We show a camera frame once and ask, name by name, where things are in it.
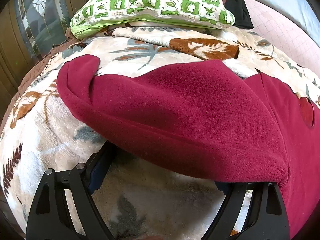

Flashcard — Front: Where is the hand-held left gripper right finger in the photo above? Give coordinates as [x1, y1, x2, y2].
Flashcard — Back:
[215, 179, 291, 240]

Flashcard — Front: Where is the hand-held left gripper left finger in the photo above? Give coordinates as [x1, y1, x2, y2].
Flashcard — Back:
[26, 141, 118, 240]

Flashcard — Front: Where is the dark red sweater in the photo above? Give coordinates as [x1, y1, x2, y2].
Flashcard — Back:
[56, 55, 320, 240]

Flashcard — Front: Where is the leaf print fleece blanket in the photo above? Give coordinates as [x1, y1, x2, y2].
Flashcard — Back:
[0, 26, 320, 240]

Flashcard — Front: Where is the brown quilted bedspread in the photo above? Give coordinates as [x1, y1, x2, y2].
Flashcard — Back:
[0, 26, 83, 133]

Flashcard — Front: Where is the stained glass door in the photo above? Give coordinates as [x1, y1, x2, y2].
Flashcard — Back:
[0, 0, 93, 120]

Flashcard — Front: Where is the pink quilted bed sheet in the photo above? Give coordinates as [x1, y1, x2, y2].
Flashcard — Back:
[240, 0, 320, 80]

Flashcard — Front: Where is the green checked pillow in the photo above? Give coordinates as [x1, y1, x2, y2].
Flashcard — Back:
[70, 0, 235, 40]

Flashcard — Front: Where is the black cloth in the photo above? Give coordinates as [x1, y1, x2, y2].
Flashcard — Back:
[215, 0, 254, 30]

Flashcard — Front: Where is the light blue pillow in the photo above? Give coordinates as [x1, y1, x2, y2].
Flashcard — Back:
[246, 0, 320, 39]

